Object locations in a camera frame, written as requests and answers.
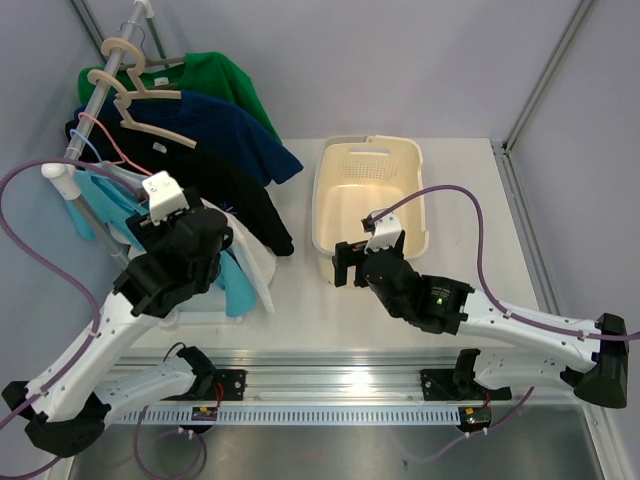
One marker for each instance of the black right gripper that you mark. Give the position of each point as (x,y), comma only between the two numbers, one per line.
(348,255)

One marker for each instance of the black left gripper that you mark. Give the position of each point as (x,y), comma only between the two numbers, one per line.
(149,234)

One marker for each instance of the white red print t shirt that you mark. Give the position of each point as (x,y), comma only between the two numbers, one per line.
(250,260)

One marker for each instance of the light blue t shirt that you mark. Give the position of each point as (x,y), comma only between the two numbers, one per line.
(230,296)

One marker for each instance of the pink wire hanger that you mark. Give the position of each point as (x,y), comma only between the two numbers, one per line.
(123,157)

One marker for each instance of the blue wire hanger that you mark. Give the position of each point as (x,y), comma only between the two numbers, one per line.
(104,169)

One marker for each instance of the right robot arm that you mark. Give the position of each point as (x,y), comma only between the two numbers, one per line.
(440,305)

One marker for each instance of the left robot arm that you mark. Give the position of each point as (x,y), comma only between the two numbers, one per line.
(70,404)

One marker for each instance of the black t shirt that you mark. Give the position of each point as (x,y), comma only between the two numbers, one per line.
(217,180)

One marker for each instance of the navy blue t shirt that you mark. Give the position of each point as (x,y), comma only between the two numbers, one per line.
(222,132)

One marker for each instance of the beige wooden hanger front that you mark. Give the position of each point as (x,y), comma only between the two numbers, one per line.
(123,100)

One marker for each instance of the green t shirt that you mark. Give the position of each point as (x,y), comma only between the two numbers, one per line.
(206,73)

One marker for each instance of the beige wooden hanger rear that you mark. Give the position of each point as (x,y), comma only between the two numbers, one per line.
(140,60)

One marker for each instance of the cream plastic laundry basket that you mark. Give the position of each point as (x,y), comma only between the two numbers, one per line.
(354,177)

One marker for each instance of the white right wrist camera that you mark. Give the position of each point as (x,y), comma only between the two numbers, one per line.
(384,229)

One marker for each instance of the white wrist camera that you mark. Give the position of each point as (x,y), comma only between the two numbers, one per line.
(384,229)
(165,196)

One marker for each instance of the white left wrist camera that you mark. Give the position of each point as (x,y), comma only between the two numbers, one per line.
(165,196)

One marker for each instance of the aluminium mounting rail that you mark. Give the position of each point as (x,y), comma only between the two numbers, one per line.
(392,377)

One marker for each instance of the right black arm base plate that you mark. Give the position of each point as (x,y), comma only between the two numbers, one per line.
(439,385)

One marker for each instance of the grey metal clothes rail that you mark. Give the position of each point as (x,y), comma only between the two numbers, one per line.
(61,177)

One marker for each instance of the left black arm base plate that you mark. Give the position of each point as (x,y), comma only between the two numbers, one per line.
(231,383)

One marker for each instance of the aluminium frame post right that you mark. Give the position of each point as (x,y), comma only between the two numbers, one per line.
(551,67)

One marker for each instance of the aluminium frame post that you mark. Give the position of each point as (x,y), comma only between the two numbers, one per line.
(551,67)
(142,20)

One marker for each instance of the white slotted cable duct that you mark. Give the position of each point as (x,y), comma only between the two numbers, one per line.
(303,415)

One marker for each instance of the aluminium frame post left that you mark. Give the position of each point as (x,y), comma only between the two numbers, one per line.
(142,20)

